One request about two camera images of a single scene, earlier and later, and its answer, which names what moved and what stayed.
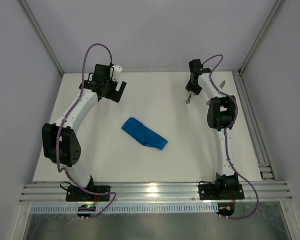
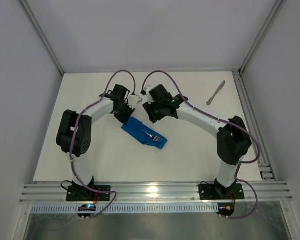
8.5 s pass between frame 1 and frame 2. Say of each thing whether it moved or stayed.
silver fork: moved
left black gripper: moved
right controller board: stayed
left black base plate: stayed
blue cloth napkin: stayed
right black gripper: moved
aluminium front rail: stayed
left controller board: stayed
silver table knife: stayed
